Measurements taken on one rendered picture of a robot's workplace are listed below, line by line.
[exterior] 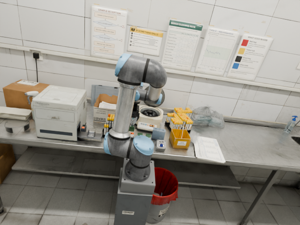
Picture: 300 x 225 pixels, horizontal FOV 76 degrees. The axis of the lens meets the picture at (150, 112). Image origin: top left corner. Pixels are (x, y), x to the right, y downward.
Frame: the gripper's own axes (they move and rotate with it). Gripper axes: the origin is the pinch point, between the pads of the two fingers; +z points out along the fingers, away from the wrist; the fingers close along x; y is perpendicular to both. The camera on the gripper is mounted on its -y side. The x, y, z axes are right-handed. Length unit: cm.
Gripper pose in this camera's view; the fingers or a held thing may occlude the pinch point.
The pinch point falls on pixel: (132, 124)
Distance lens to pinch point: 151.8
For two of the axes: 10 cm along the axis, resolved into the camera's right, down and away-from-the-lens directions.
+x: -9.9, -1.3, -1.0
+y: -0.3, -4.7, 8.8
